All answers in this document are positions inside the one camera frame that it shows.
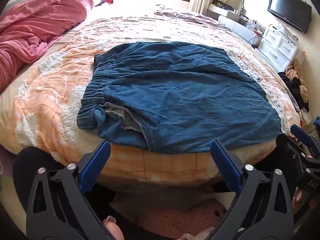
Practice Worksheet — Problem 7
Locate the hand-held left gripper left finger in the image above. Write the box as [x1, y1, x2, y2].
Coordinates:
[26, 140, 118, 240]

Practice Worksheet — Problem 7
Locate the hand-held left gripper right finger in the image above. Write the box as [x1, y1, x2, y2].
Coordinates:
[210, 140, 294, 240]

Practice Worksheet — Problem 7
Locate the blue denim skirt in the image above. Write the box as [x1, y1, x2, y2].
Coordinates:
[76, 41, 290, 154]

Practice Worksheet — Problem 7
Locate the person's left hand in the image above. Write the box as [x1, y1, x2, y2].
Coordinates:
[103, 216, 125, 240]

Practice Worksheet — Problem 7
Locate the person's right leg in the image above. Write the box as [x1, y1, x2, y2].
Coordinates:
[250, 134, 304, 180]

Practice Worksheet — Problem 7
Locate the person's leg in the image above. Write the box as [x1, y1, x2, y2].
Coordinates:
[250, 134, 304, 180]
[12, 146, 67, 220]

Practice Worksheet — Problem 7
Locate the dark clothes heap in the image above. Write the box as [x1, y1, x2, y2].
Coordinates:
[277, 71, 310, 112]

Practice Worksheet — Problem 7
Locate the beige fluffy garment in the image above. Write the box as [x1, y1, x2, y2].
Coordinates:
[285, 60, 310, 100]

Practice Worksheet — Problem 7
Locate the peach and white bedspread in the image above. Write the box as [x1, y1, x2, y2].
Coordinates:
[0, 2, 303, 188]

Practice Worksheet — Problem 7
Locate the person's left leg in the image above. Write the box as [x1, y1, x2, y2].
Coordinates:
[12, 146, 67, 220]

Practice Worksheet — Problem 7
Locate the pink dotted floor mat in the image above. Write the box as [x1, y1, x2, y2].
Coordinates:
[110, 197, 230, 239]

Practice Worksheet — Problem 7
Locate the white drawer cabinet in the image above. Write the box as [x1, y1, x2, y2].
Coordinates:
[256, 25, 299, 72]

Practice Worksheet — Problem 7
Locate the black flat television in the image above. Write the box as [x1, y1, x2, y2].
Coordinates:
[267, 0, 312, 33]

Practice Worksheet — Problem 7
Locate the cluster of glass jars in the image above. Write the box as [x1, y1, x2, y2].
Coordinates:
[237, 15, 266, 34]

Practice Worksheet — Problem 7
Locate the grey dressing table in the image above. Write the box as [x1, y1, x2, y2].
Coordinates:
[206, 4, 265, 48]

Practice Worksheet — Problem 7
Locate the wavy edged mirror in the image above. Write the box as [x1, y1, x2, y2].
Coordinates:
[226, 0, 245, 10]

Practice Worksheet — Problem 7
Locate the pink blanket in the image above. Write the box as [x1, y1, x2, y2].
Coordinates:
[0, 0, 94, 93]

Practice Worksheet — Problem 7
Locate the black cable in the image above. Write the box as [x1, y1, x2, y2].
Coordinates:
[246, 33, 262, 46]

